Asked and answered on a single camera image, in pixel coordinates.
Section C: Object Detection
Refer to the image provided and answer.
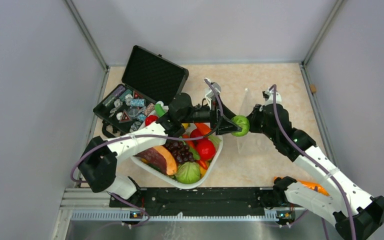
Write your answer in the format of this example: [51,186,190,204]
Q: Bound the small green toy cabbage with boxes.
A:
[231,115,250,137]

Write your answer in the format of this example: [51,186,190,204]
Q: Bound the purple toy grapes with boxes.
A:
[163,140,195,164]

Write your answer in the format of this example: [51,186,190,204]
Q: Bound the red toy bell pepper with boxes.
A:
[144,115,159,126]

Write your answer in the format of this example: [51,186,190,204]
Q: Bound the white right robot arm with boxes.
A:
[247,90,384,240]

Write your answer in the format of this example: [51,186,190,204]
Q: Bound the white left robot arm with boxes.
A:
[73,78,242,207]

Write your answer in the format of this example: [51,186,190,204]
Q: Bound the green toy lettuce leaf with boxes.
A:
[208,135,222,149]

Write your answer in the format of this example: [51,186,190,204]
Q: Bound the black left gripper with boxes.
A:
[181,95,242,136]

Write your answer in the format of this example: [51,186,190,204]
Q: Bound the red toy chili pepper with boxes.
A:
[197,160,210,170]

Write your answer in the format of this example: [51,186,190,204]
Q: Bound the orange toy carrot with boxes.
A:
[194,122,212,137]

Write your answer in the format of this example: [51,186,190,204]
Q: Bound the small red toy tomato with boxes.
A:
[189,128,205,143]

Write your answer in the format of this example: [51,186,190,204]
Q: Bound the green toy cucumber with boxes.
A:
[154,103,166,117]

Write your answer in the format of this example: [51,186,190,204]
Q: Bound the clear zip top bag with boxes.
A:
[236,88,272,156]

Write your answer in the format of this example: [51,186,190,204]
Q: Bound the white plastic basket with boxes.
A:
[129,105,224,190]

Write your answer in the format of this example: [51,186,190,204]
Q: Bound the black foam-lined case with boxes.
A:
[93,45,189,138]

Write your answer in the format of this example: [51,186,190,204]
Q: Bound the large green toy cabbage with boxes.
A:
[174,162,201,184]

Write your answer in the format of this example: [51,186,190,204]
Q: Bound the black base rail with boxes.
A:
[128,187,295,219]

